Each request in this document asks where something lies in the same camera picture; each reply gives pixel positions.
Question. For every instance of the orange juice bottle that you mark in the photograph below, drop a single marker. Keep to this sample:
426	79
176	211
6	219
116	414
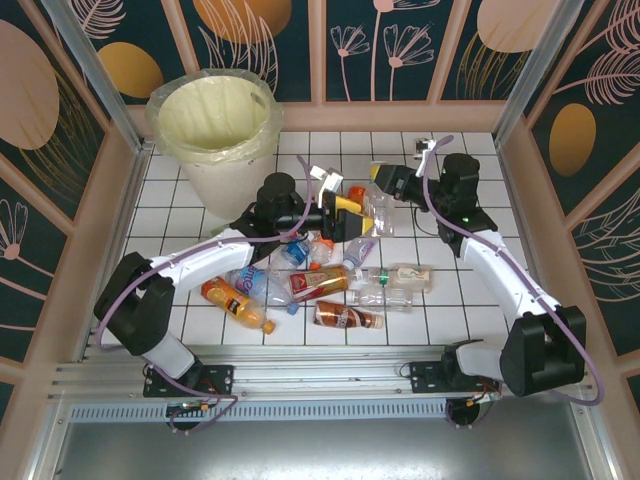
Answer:
230	300

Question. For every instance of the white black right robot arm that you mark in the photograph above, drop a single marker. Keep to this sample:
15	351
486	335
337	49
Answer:
500	280

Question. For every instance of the brown coffee drink bottle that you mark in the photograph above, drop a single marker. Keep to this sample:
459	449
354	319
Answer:
340	316

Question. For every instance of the small blue label bottle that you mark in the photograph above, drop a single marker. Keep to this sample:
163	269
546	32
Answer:
295	254

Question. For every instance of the purple label clear bottle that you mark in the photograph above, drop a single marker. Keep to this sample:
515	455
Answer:
361	249

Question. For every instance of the white lined trash bin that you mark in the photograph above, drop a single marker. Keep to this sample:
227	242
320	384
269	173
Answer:
210	110

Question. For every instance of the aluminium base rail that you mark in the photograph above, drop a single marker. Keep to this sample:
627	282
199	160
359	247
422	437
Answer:
325	375

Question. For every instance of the white ribbed waste bin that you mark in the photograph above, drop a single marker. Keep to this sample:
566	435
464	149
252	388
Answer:
225	190

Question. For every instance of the aluminium side rail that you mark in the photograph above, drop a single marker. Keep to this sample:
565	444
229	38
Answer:
125	210
520	200

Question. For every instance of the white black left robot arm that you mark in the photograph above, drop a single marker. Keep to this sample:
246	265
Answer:
210	257

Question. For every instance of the aluminium frame post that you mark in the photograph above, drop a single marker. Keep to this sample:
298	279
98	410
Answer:
534	75
95	75

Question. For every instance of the large blue purple label bottle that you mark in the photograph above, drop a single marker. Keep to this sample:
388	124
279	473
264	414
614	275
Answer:
255	282

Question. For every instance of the small orange label bottle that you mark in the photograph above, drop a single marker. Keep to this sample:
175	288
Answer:
320	252

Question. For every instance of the orange topped plastic bottle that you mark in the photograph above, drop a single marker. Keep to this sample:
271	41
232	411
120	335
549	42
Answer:
357	193

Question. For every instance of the clear bottle white cap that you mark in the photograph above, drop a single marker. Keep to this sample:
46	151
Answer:
385	298

